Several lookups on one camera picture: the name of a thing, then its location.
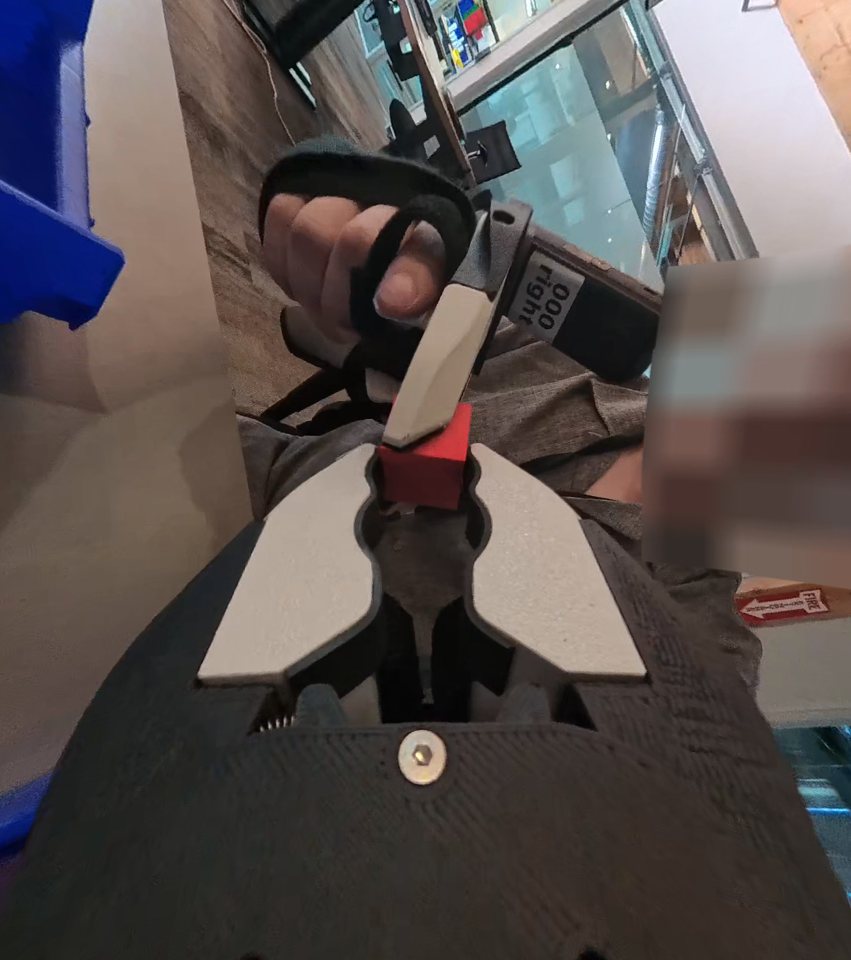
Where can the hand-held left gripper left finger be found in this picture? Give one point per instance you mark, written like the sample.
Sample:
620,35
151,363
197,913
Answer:
298,592

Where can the black monitor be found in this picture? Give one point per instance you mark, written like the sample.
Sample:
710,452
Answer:
497,146

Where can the red arrow sign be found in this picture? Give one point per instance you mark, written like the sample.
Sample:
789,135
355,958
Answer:
778,606

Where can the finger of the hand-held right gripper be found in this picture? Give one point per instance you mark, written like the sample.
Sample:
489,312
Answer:
448,352

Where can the red cube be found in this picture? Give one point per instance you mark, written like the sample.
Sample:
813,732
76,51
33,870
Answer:
425,472

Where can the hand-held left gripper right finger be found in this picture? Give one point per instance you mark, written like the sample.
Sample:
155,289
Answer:
557,592

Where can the black office chair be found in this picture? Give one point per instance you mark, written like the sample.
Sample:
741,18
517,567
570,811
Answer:
410,127

